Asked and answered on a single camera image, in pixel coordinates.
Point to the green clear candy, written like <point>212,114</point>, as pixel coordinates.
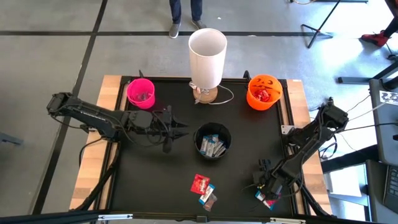
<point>148,96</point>

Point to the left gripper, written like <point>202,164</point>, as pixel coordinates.
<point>149,124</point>

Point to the white patterned paper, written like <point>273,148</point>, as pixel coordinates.
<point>388,98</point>

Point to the black pumpkin bucket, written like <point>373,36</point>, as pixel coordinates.
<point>214,127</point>

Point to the white box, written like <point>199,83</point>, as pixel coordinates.
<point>345,182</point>

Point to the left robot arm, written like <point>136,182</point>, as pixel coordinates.
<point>93,113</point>

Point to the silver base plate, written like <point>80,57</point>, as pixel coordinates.
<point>286,129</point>

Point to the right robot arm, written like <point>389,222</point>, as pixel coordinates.
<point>308,146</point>

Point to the orange pumpkin bucket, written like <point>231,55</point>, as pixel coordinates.
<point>252,101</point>

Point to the black table mat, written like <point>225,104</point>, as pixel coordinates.
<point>155,186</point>

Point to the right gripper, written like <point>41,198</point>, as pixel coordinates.
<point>269,182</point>

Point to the white table lamp wood base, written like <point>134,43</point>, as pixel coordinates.
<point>206,62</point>

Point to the clear brown candy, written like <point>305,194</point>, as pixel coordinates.
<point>210,202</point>

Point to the grey desk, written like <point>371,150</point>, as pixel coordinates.
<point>382,130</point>

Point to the person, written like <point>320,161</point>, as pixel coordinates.
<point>175,15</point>

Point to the dark desk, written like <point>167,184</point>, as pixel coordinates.
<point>374,186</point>

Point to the red shoes top right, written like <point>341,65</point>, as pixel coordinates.
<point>374,39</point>

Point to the computer keyboard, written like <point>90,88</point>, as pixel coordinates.
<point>392,189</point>

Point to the grey floor object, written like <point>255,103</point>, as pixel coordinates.
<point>9,138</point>

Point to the clear red candy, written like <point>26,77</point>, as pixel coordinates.
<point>139,96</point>

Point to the pink plastic bucket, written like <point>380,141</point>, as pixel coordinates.
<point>133,104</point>

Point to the black floor stand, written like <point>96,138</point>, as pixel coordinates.
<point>317,31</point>

